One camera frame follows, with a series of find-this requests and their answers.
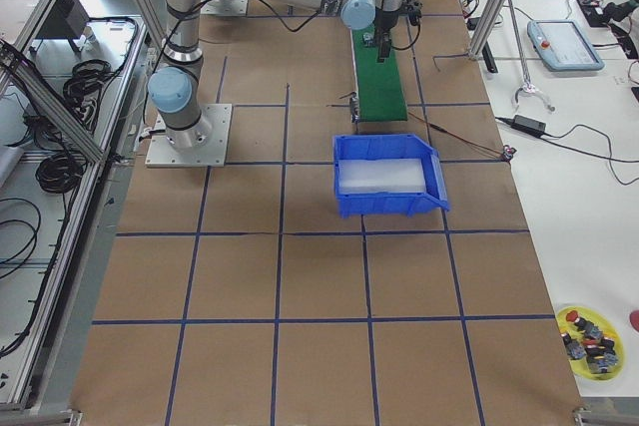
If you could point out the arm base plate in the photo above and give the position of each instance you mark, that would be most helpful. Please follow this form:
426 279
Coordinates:
226 8
205 144

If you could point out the right blue plastic bin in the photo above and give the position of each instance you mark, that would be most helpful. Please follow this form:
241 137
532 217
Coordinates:
387 146

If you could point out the green conveyor belt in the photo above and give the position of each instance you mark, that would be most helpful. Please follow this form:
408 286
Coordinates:
379 94

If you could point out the yellow plate of buttons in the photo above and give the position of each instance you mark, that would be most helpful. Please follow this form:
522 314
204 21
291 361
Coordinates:
592 344

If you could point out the white foam pad right bin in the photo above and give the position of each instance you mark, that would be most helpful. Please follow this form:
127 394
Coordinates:
403 176

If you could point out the black power adapter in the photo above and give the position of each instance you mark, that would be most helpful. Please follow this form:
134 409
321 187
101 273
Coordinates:
528 126

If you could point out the blue teach pendant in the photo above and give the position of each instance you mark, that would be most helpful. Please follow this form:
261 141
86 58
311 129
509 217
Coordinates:
562 46

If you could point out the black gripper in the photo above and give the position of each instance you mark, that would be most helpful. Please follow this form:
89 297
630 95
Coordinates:
384 22

